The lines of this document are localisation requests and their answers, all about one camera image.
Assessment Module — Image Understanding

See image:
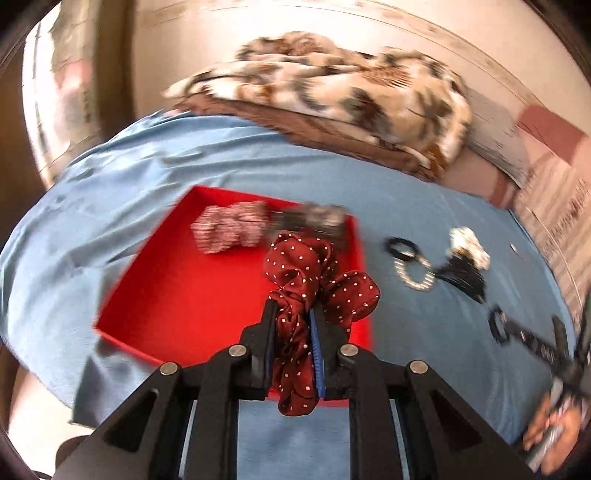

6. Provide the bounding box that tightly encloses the striped floral cushion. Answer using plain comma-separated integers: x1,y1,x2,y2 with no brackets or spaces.
513,153,590,330

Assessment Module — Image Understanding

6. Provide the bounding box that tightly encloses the small black hair tie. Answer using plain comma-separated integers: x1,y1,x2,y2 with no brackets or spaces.
383,236,423,262

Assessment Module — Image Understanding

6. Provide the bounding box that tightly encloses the black scrunchie with rhinestone ball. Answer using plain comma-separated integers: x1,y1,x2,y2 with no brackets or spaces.
488,305,510,345

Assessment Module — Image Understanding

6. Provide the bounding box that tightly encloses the pink bolster pillow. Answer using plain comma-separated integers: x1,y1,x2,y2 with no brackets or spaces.
438,148,519,210

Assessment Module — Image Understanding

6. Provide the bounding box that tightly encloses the leaf print blanket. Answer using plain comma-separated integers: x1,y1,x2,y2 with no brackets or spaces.
162,31,473,176

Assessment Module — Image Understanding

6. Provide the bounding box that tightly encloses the red plaid scrunchie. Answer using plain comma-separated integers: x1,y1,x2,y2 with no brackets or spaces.
190,201,269,254

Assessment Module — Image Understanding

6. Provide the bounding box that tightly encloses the red open box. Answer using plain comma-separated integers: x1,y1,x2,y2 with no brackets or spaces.
95,186,370,366

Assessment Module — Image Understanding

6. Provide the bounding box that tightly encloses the white pearl bracelet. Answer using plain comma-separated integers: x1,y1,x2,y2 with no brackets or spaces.
393,256,438,292

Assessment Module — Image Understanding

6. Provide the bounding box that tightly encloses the grey patterned scrunchie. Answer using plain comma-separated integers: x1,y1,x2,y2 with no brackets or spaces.
266,203,349,249

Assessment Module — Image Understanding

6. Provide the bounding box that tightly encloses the light blue bed sheet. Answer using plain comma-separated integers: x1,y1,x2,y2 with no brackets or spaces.
1,113,568,479

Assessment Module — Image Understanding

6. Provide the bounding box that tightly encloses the person's right hand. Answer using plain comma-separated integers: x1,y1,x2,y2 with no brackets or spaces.
522,392,590,476

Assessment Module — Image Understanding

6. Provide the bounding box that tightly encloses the white cherry print scrunchie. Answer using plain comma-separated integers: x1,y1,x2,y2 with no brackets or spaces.
450,226,491,270

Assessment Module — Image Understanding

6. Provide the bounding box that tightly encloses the grey blue pillow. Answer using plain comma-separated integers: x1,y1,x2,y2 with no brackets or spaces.
467,87,530,188

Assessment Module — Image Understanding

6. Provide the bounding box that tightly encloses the red polka dot scrunchie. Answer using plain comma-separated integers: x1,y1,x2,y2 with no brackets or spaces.
263,232,381,416

